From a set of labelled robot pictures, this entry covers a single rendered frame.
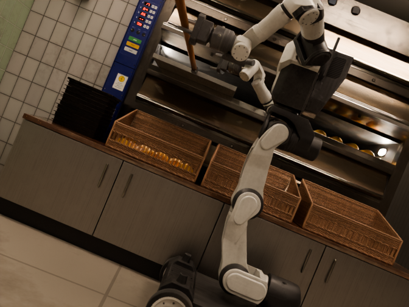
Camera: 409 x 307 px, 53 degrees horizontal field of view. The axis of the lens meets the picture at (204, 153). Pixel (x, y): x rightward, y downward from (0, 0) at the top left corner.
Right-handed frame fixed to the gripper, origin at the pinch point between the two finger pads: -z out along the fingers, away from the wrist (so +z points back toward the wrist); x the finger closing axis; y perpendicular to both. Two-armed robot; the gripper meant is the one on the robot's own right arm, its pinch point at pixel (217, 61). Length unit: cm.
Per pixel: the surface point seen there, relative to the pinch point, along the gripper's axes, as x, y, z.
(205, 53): 10.8, -25.4, -32.7
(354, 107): 12, -75, 58
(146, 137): -56, 16, -14
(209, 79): -8.5, -11.3, -9.6
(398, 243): -57, -71, 112
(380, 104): 24, -98, 65
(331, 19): 65, -69, 22
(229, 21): 38, -33, -30
